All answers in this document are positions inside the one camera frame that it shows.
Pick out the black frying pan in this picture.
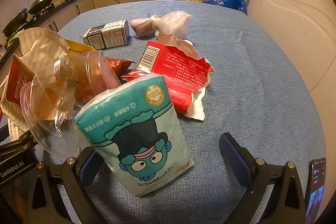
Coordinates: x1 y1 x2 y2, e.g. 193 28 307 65
2 8 28 38

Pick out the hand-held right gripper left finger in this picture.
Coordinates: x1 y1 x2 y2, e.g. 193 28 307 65
26 147 108 224

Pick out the red-brown snack wrapper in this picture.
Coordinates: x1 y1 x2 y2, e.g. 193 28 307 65
105 56 153 81

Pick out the red and white paper packet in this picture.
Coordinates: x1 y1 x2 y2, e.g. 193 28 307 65
0 57 36 132

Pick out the wok with lid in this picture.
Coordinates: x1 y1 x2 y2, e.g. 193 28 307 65
28 0 54 15

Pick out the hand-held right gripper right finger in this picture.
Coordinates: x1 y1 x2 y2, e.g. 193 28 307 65
219 132 310 224

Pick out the small printed carton box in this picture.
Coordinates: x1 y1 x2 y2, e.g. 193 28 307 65
82 20 130 50

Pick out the torn red paper packet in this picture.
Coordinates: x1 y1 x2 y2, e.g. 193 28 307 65
135 32 213 121

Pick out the white striped plastic bag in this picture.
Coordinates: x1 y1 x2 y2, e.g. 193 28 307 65
14 27 70 75

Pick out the clear plastic cup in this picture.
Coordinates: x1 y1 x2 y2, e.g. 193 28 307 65
20 73 82 159
54 50 122 98

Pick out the black smartphone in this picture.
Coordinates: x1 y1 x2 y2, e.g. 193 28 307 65
304 157 327 224

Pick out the teal cartoon tissue pack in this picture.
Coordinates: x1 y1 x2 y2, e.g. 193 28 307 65
75 74 193 197

